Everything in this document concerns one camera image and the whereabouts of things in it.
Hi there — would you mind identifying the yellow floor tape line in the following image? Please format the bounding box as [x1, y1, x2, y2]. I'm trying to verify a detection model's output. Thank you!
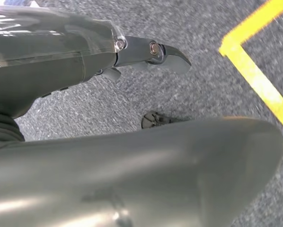
[219, 0, 283, 57]
[219, 37, 283, 137]

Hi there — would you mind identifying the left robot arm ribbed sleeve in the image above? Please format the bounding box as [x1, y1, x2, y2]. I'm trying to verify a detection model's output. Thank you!
[0, 112, 26, 154]

